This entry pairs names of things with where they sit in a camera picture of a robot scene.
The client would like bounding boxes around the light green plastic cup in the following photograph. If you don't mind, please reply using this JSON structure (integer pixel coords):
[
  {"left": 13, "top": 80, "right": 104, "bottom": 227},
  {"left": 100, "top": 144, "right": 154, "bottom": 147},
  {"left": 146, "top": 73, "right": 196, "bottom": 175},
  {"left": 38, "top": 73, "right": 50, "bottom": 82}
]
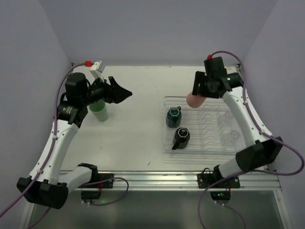
[{"left": 89, "top": 100, "right": 108, "bottom": 122}]

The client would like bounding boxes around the pink plastic cup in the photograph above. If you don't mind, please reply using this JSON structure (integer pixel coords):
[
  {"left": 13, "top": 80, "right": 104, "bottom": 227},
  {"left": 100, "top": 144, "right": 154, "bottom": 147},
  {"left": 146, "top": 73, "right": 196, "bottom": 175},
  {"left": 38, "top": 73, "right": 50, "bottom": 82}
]
[{"left": 186, "top": 93, "right": 206, "bottom": 108}]

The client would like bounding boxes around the teal ceramic mug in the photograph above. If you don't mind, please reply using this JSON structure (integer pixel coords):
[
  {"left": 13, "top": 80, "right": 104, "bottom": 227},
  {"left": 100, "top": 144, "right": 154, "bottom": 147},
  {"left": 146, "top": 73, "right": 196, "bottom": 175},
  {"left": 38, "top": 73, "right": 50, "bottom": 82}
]
[{"left": 166, "top": 106, "right": 182, "bottom": 128}]

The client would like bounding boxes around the black ceramic mug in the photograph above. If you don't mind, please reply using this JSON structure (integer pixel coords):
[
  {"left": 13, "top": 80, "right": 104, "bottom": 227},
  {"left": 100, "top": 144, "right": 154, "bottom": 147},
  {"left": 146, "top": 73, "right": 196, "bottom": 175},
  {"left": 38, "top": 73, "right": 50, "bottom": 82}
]
[{"left": 172, "top": 127, "right": 190, "bottom": 150}]

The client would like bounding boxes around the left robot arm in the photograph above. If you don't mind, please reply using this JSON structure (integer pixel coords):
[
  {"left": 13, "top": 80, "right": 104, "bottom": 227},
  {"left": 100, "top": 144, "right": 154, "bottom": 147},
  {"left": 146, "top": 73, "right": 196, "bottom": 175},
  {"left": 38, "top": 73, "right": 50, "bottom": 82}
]
[{"left": 17, "top": 73, "right": 132, "bottom": 209}]

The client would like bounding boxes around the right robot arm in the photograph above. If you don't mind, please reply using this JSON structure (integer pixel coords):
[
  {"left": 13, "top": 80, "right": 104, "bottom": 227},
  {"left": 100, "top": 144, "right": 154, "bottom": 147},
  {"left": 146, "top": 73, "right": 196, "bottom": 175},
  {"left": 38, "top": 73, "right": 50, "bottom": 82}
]
[{"left": 192, "top": 56, "right": 282, "bottom": 187}]

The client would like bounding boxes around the clear plastic dish rack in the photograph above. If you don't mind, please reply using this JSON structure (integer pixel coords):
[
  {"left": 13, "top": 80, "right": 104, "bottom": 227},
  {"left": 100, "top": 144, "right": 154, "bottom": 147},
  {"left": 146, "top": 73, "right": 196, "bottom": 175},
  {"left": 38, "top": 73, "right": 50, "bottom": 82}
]
[{"left": 164, "top": 96, "right": 245, "bottom": 154}]

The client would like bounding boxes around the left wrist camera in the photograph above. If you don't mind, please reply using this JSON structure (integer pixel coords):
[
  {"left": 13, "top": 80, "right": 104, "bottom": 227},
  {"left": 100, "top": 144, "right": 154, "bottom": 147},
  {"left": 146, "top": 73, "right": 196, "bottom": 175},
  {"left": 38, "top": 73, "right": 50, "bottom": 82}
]
[{"left": 89, "top": 61, "right": 105, "bottom": 81}]

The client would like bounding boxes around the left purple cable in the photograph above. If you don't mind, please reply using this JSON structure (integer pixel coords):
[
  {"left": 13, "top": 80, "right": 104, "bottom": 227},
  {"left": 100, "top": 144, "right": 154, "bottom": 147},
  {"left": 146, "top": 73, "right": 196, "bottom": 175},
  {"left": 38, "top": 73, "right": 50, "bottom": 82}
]
[{"left": 0, "top": 61, "right": 93, "bottom": 218}]

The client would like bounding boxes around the purple cable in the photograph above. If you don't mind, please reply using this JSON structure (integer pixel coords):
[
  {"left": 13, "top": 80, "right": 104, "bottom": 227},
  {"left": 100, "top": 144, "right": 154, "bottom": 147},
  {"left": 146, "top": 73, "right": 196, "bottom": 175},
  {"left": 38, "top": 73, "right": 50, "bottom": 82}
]
[
  {"left": 197, "top": 50, "right": 305, "bottom": 229},
  {"left": 0, "top": 61, "right": 93, "bottom": 218}
]

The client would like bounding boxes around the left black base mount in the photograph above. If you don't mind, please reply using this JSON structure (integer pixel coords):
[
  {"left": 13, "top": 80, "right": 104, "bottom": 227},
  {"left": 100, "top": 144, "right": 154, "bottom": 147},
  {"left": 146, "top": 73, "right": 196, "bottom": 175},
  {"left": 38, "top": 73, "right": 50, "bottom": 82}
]
[{"left": 75, "top": 163, "right": 114, "bottom": 205}]

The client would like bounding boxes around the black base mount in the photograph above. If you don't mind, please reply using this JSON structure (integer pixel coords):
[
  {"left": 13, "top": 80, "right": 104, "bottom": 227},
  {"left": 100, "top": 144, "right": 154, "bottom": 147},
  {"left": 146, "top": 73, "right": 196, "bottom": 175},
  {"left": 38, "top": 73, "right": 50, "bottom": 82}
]
[
  {"left": 75, "top": 163, "right": 114, "bottom": 205},
  {"left": 197, "top": 166, "right": 241, "bottom": 205}
]

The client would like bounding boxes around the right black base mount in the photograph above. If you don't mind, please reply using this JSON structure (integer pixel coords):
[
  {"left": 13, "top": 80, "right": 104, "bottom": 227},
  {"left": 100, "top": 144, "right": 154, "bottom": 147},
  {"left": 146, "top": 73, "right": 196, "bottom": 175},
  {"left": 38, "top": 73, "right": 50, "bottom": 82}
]
[{"left": 197, "top": 166, "right": 241, "bottom": 205}]

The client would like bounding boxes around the aluminium mounting rail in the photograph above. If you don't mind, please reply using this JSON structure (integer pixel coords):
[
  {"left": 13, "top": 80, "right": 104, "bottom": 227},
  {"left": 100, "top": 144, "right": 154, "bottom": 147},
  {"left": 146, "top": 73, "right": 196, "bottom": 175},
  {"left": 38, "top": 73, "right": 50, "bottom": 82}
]
[{"left": 54, "top": 169, "right": 279, "bottom": 191}]

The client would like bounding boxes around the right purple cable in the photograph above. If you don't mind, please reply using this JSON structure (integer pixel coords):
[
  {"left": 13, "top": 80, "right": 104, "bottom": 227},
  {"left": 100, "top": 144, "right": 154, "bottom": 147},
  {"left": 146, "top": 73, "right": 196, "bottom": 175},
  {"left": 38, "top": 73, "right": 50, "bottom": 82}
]
[{"left": 197, "top": 50, "right": 305, "bottom": 229}]

